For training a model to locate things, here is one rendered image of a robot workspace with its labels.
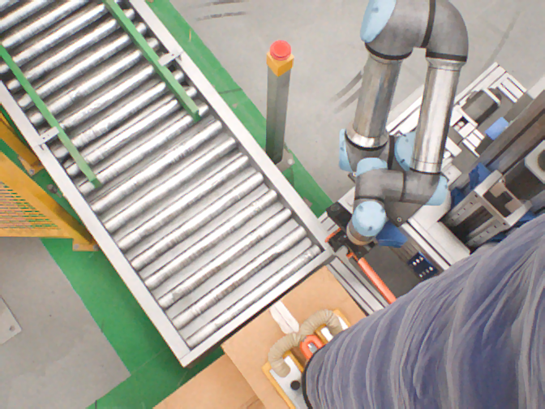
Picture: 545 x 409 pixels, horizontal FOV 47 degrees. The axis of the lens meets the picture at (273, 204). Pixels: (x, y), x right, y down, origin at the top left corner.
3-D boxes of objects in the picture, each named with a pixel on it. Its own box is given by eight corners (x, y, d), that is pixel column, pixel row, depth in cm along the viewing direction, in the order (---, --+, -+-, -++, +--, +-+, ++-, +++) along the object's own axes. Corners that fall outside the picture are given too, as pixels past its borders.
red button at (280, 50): (265, 53, 208) (265, 46, 204) (282, 41, 209) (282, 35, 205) (278, 68, 206) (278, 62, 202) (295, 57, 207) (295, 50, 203)
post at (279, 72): (263, 158, 304) (265, 53, 208) (275, 150, 305) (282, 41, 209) (272, 169, 302) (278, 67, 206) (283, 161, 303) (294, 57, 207)
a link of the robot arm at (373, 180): (397, 170, 162) (395, 211, 159) (354, 165, 162) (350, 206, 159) (405, 160, 154) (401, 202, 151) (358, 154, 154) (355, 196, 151)
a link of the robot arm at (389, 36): (386, 186, 178) (437, 14, 137) (332, 179, 178) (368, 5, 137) (385, 156, 186) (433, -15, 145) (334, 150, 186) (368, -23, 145)
